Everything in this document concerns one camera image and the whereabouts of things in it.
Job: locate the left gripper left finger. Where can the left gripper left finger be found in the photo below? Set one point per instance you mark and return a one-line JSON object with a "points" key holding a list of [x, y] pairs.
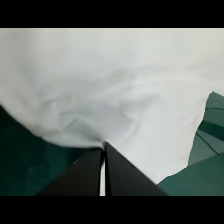
{"points": [[83, 176]]}

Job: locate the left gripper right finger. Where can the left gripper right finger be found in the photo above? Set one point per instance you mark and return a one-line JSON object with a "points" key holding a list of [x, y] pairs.
{"points": [[126, 176]]}

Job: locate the white T-shirt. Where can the white T-shirt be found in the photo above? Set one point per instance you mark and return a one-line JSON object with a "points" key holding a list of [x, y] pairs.
{"points": [[110, 83]]}

